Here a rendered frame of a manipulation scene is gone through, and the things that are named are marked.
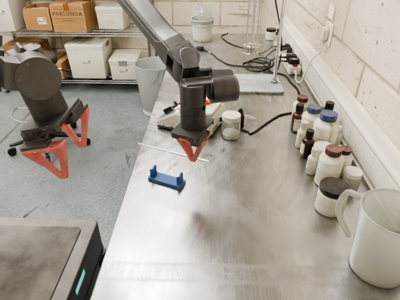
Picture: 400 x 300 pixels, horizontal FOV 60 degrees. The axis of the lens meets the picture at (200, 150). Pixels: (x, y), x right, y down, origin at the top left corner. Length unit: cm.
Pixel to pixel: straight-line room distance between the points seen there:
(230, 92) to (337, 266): 42
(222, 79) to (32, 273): 91
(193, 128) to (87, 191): 147
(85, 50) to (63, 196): 159
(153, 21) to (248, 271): 58
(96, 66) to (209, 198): 265
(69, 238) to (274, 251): 84
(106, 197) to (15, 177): 65
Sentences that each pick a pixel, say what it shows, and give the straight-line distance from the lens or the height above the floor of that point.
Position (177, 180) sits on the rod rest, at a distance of 89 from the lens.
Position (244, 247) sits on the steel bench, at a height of 75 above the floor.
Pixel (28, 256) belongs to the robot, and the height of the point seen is 37.
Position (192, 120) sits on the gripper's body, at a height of 97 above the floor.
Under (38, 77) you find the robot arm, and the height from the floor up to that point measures 116.
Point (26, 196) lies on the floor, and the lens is 227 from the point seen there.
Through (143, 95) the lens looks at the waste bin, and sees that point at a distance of 283.
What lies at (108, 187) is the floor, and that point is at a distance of 217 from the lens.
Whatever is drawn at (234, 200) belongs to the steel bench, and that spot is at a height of 75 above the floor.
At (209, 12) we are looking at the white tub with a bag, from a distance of 213.
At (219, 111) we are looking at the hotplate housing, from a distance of 114.
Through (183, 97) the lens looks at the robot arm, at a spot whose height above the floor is 102.
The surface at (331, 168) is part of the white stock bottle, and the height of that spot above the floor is 82.
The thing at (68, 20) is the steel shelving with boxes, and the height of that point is 66.
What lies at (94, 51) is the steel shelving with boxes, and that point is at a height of 40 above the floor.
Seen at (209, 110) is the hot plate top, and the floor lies 84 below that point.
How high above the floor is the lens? 132
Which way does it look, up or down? 33 degrees down
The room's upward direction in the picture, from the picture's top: straight up
